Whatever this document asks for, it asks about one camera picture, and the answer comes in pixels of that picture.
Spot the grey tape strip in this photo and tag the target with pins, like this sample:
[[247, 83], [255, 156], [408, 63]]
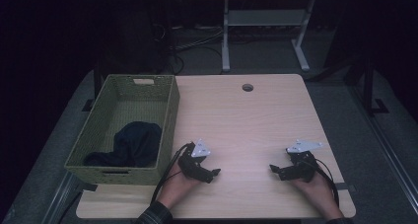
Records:
[[343, 186]]

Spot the dark cloth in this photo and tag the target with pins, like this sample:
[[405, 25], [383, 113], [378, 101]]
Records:
[[134, 145]]

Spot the black metal stand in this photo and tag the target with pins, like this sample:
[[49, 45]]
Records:
[[368, 86]]

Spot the person's left hand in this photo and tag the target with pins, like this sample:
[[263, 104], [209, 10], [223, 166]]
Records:
[[177, 189]]

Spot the white metal table frame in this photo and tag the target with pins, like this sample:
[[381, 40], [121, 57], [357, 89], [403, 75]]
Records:
[[263, 17]]

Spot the green woven basket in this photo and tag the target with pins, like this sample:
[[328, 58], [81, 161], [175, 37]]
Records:
[[138, 109]]

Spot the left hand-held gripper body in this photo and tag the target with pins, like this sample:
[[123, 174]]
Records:
[[194, 166]]

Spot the person's right hand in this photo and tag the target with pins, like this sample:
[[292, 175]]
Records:
[[317, 194]]

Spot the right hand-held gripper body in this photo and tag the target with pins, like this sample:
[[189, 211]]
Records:
[[300, 169]]

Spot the black tape strip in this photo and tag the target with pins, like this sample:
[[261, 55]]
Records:
[[88, 186]]

